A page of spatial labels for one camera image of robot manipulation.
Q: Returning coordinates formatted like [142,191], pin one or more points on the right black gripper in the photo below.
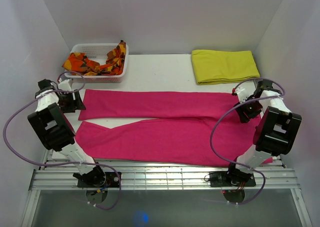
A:
[243,118]

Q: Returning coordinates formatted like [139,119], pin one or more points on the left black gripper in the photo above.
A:
[78,103]

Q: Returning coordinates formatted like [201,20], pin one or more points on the pink trousers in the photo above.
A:
[194,128]

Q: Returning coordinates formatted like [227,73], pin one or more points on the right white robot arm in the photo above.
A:
[273,136]

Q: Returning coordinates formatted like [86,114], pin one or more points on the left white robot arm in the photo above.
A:
[55,131]

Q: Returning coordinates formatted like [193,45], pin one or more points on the orange patterned trousers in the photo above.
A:
[100,64]

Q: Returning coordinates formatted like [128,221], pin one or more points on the folded yellow trousers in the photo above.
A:
[213,67]

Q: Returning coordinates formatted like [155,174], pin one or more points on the white plastic basket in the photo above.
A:
[100,62]

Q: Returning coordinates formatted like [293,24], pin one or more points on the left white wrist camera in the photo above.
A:
[65,86]

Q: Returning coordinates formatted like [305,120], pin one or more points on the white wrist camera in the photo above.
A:
[65,86]
[242,94]

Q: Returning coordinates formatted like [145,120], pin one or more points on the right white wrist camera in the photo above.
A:
[242,94]

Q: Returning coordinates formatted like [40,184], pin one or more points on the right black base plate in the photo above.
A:
[220,179]

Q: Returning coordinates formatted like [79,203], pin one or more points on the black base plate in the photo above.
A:
[220,179]
[112,181]

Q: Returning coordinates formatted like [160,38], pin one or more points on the aluminium frame rail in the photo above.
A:
[148,176]

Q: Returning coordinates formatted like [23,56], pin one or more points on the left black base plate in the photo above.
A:
[112,181]

